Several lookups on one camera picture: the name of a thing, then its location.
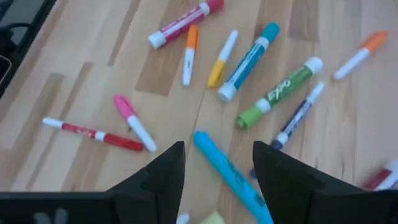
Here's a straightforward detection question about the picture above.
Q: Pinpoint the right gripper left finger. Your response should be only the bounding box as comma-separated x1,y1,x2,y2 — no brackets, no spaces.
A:
107,141,187,224

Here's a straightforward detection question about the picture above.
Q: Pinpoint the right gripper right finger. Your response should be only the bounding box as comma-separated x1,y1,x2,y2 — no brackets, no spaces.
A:
252,141,398,224

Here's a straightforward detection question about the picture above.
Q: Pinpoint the yellow-green highlighter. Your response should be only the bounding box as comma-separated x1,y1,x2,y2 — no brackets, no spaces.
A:
200,211,226,224

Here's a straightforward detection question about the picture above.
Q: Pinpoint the light blue highlighter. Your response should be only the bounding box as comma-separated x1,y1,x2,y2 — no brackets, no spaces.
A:
193,130,275,224

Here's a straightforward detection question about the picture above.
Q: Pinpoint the red Expo marker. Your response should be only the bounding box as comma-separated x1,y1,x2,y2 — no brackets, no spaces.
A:
361,159,398,192

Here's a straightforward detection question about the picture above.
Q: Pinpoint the light green Expo marker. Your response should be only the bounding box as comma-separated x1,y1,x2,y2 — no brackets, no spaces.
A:
236,56,325,130

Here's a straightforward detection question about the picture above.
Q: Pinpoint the teal Expo marker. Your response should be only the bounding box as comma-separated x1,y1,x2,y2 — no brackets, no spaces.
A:
216,21,281,104

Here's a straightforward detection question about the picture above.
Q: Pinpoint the magenta Expo marker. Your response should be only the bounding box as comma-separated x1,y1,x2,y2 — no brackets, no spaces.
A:
147,0,225,50

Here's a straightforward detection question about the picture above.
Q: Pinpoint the small pink marker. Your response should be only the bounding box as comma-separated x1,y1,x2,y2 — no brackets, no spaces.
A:
113,94,158,154

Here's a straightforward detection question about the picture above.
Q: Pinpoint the thin purple marker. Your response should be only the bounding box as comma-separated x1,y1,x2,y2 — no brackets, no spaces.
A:
269,81,326,151

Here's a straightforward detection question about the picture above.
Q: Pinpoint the thin red marker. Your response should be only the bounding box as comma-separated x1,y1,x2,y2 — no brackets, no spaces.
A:
42,116,145,152

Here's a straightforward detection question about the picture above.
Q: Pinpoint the small orange marker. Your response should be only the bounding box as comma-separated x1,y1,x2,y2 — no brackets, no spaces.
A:
331,30,390,82
181,24,200,87

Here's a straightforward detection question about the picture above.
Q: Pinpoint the small yellow marker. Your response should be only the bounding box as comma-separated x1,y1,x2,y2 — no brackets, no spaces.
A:
206,29,239,89

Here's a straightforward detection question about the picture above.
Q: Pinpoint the black aluminium table frame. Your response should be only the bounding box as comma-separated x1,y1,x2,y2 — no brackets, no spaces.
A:
0,0,58,100

